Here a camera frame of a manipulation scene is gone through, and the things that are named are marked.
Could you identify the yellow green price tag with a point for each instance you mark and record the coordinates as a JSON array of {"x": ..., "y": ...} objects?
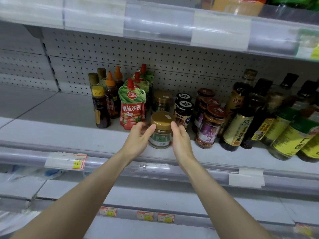
[{"x": 309, "y": 44}]

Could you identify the small dark bottle yellow cap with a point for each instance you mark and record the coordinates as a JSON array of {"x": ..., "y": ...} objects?
[
  {"x": 101, "y": 112},
  {"x": 93, "y": 78}
]

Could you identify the person's left hand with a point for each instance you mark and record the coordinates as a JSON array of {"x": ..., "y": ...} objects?
[{"x": 135, "y": 144}]

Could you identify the white pink yellow shelf tag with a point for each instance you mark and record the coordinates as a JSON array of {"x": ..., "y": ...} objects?
[{"x": 65, "y": 161}]

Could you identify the person's right hand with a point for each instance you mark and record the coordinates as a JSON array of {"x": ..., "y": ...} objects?
[{"x": 183, "y": 149}]

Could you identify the white plastic packets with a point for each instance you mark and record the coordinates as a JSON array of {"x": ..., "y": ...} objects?
[{"x": 12, "y": 221}]

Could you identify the person's right forearm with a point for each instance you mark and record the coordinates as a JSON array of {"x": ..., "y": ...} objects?
[{"x": 224, "y": 209}]

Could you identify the blue white plastic bags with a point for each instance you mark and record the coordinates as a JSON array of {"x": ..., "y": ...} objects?
[{"x": 30, "y": 174}]

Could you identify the white metal store shelving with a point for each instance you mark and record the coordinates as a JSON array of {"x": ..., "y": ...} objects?
[{"x": 40, "y": 132}]

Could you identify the glass jar tan lid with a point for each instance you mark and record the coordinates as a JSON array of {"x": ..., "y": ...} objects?
[{"x": 162, "y": 101}]

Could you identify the gold-lid glass jar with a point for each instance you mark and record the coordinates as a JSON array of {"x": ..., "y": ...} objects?
[{"x": 161, "y": 119}]

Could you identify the dark-lidded glass jar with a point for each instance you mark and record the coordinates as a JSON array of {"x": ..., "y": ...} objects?
[{"x": 183, "y": 96}]

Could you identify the brown jar dark lid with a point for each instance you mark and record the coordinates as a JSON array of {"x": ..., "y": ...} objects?
[{"x": 206, "y": 92}]

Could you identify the yellow-capped green label bottle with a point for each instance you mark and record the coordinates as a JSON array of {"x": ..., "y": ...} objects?
[{"x": 294, "y": 1}]

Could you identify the orange oyster sauce squeeze bottle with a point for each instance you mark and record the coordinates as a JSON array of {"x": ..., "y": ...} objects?
[{"x": 234, "y": 5}]

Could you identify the person's left forearm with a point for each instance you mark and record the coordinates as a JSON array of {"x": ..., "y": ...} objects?
[{"x": 74, "y": 209}]

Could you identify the red tomato sauce pouch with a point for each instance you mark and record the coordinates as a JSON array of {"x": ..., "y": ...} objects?
[{"x": 132, "y": 109}]

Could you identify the black-lid sauce jar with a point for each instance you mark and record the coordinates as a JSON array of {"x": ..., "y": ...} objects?
[{"x": 183, "y": 112}]

